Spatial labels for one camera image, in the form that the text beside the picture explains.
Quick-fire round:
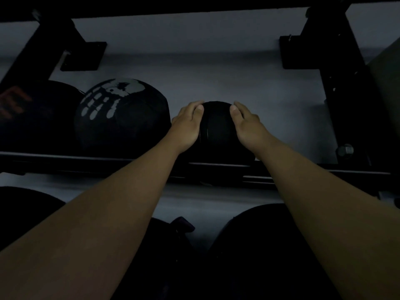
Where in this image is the grey plyo box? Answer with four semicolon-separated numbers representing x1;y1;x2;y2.
367;37;400;141

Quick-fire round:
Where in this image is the stitched panel black medicine ball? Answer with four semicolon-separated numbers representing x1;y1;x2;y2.
111;216;200;300

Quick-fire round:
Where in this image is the person's right forearm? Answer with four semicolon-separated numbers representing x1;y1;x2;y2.
255;137;400;300

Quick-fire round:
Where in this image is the person's right hand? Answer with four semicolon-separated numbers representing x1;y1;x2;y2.
230;101;275;157

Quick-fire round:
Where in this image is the ball with red handprint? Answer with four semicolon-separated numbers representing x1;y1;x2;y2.
0;80;85;153

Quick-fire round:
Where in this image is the ball with white handprint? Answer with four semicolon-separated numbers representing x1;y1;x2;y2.
74;77;172;158

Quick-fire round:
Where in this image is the person's left forearm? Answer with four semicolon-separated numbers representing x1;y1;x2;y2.
0;134;188;300

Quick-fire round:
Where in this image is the small black slam ball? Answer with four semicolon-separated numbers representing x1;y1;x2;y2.
187;100;256;168

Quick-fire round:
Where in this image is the person's left hand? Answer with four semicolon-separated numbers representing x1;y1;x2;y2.
168;100;205;155

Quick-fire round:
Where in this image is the black steel storage rack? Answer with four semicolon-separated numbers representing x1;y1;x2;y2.
0;0;400;210

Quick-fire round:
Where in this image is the large plain black medicine ball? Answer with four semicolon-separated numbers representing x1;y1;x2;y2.
0;186;66;252
203;202;343;300

